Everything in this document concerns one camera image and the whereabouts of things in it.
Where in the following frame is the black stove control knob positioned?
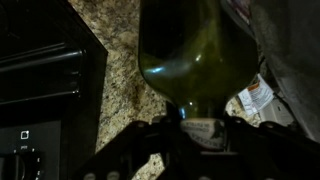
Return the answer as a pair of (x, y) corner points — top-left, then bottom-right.
(0, 151), (44, 180)

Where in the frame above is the dark green glass bottle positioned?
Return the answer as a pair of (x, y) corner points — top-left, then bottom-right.
(138, 0), (258, 151)

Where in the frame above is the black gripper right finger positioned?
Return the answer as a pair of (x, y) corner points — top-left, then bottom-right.
(225, 116), (320, 180)

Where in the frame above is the white warning tag label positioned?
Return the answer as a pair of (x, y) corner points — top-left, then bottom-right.
(238, 74), (274, 116)

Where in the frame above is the black stove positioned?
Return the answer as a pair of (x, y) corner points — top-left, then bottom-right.
(0, 0), (108, 180)

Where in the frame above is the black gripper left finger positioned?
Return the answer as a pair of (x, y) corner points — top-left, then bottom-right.
(71, 102), (179, 180)

